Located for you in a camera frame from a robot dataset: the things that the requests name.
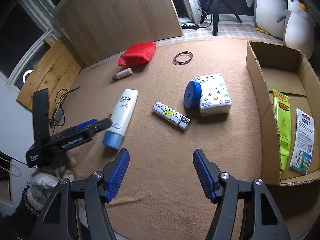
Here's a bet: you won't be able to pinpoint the pink lip balm stick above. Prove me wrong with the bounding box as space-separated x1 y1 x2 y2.
112 68 133 81

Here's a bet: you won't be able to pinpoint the plaid bed sheet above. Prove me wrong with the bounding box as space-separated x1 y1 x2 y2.
85 21 284 68

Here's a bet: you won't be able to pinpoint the small penguin plush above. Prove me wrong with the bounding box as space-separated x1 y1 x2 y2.
276 0 316 59

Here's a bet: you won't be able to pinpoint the brown cardboard box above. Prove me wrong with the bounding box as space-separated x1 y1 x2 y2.
245 40 320 187

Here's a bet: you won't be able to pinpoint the grey power adapter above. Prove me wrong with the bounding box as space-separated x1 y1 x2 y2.
52 107 63 123

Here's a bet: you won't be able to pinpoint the patterned tissue pack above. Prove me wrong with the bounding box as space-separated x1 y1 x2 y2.
194 73 232 116

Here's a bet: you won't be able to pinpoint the red fabric pouch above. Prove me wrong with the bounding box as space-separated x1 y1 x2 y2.
117 42 157 67

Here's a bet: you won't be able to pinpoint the patterned white small tube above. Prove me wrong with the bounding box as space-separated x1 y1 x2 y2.
152 101 191 131

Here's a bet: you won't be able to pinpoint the wooden headboard panel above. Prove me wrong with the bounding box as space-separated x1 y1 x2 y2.
55 0 182 66

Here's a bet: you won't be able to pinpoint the white barcode package card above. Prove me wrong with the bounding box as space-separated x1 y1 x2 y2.
290 109 315 174

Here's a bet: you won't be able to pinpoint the white sunscreen tube blue cap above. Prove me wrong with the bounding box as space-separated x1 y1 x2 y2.
102 89 138 150

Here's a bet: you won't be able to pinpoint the green hand cream tube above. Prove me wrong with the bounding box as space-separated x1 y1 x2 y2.
273 89 292 172

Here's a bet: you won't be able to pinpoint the black tripod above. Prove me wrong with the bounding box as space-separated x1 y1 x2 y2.
200 0 242 36

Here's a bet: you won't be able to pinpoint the light wooden plank board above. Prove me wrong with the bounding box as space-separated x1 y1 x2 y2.
16 38 83 114

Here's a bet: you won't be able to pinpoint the black power strip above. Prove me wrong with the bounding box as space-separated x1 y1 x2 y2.
182 24 199 30

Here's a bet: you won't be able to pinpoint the large penguin plush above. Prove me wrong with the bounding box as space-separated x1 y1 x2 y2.
246 0 287 38

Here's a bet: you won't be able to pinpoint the blue round container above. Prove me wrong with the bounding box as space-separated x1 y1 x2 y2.
183 81 201 108

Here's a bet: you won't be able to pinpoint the dark red hair ties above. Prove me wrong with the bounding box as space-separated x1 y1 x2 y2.
172 51 194 66

